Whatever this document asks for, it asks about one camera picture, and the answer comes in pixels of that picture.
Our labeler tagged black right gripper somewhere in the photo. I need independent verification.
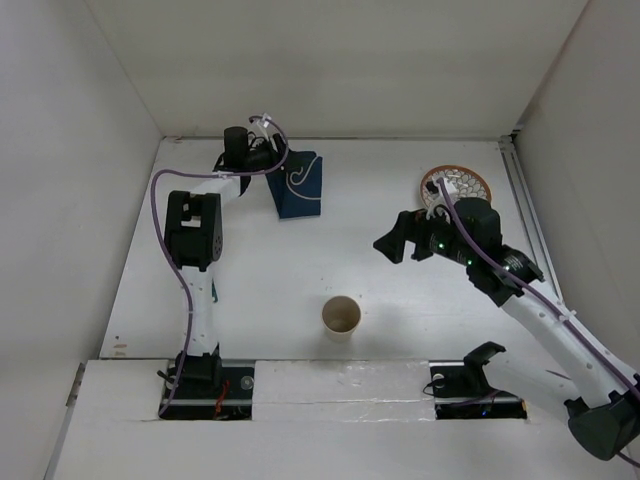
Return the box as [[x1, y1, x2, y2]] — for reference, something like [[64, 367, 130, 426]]
[[372, 201, 476, 267]]

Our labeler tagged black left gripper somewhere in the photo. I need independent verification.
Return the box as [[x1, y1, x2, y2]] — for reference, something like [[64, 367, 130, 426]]
[[244, 134, 306, 176]]

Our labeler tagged blue cloth placemat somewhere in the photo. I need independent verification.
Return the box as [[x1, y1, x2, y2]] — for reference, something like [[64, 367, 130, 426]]
[[266, 151, 323, 220]]

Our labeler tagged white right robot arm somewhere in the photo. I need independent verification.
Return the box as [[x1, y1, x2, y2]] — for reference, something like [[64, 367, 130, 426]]
[[373, 198, 639, 461]]

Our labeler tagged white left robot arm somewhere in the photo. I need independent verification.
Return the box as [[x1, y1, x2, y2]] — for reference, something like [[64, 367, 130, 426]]
[[150, 120, 290, 397]]

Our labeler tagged beige paper cup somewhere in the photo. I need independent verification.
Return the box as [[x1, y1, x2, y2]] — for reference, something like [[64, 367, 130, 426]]
[[321, 296, 362, 343]]

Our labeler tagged floral ceramic plate orange rim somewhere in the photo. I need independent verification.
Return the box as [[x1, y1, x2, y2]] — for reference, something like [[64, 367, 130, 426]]
[[419, 165, 492, 209]]

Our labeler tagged white foam front board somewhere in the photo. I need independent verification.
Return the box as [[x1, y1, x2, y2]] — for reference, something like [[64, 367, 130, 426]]
[[55, 360, 635, 479]]

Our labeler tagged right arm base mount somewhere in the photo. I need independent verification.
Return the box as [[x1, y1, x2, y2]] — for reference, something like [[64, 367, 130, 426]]
[[422, 342, 528, 420]]

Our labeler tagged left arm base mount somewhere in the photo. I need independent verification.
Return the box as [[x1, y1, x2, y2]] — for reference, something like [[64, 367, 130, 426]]
[[156, 356, 256, 421]]

